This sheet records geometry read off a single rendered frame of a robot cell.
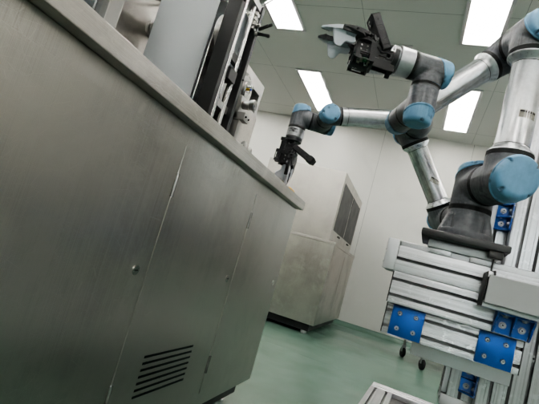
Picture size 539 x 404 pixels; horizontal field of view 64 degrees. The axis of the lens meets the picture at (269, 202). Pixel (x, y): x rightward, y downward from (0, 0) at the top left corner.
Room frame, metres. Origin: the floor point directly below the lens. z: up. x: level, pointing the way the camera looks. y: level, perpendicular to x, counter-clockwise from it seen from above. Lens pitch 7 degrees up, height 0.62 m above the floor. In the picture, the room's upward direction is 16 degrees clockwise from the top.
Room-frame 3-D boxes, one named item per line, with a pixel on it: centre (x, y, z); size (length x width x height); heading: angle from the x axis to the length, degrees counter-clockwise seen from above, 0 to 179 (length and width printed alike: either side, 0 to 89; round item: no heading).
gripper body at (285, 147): (1.78, -0.02, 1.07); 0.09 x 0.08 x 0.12; 70
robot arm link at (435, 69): (1.08, -0.32, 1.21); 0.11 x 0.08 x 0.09; 93
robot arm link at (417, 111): (1.10, -0.31, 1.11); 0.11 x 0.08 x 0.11; 3
